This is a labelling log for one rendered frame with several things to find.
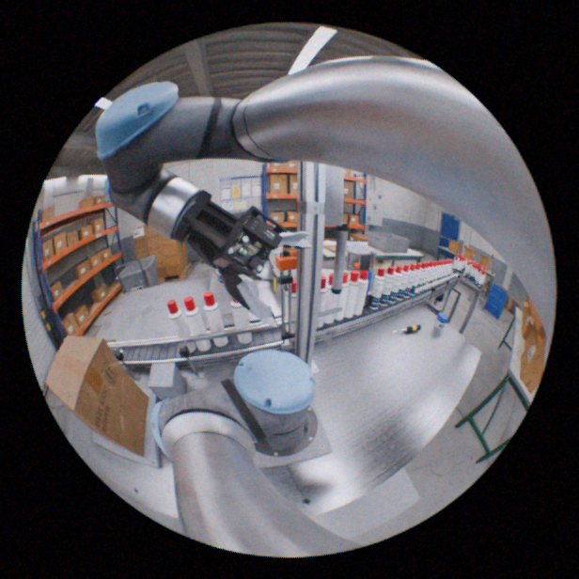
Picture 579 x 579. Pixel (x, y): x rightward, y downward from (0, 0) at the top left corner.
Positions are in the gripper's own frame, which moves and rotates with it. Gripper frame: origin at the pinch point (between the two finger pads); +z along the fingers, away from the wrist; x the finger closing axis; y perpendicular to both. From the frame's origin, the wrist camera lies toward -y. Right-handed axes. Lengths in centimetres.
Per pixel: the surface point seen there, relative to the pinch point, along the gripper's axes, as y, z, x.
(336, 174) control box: 4.5, -3.8, 24.0
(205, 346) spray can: -34.6, -0.9, -25.3
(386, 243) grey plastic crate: -76, 158, 139
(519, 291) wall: 340, 618, 313
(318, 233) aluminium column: -1.6, 1.6, 12.7
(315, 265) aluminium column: -4.3, 6.0, 7.7
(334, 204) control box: 1.8, 0.2, 19.0
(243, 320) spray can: -28.1, 6.0, -10.5
